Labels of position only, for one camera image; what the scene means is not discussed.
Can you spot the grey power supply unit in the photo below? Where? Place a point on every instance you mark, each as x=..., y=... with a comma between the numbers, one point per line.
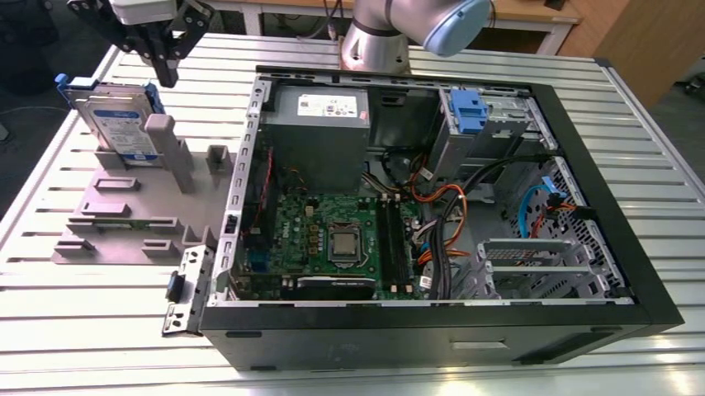
x=314, y=148

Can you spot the blue VGA port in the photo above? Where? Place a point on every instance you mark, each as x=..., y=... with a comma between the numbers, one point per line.
x=175, y=288

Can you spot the green motherboard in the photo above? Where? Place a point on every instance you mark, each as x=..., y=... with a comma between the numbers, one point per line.
x=299, y=206

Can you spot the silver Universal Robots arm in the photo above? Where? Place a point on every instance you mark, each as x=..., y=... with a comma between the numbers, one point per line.
x=380, y=49

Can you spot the metal slot retention bracket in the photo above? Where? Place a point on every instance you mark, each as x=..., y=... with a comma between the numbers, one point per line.
x=194, y=268

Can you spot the metal optical drive cage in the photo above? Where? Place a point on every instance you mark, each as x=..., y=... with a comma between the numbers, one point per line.
x=468, y=148

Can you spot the green RAM stick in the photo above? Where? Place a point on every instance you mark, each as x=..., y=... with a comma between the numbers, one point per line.
x=120, y=224

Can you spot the silver CPU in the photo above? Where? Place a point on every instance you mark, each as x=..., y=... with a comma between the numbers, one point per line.
x=343, y=243

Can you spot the hard disk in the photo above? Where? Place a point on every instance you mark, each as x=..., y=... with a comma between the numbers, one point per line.
x=118, y=128

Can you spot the brown wooden cabinet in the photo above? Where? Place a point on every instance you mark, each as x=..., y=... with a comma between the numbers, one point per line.
x=649, y=41

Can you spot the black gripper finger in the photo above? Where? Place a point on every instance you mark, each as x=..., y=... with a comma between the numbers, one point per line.
x=195, y=29
x=104, y=29

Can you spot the wooden desk white frame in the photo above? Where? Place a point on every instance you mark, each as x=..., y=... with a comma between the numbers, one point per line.
x=550, y=18

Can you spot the black CPU socket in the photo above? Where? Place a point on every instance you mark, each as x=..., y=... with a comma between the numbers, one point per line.
x=342, y=226

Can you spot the metal disk bay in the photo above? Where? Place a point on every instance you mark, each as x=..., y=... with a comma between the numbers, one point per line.
x=540, y=270

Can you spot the black graphics card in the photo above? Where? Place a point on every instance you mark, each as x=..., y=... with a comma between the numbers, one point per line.
x=330, y=290

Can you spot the black RAM slot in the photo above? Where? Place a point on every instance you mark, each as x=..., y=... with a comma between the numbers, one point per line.
x=390, y=243
x=384, y=243
x=404, y=243
x=398, y=243

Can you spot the black open PC case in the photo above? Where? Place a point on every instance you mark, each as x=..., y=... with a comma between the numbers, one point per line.
x=385, y=338

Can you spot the grey parts rack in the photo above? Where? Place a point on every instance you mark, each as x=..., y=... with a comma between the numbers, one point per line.
x=154, y=206

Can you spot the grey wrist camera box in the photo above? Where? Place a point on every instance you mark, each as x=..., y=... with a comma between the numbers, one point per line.
x=143, y=12

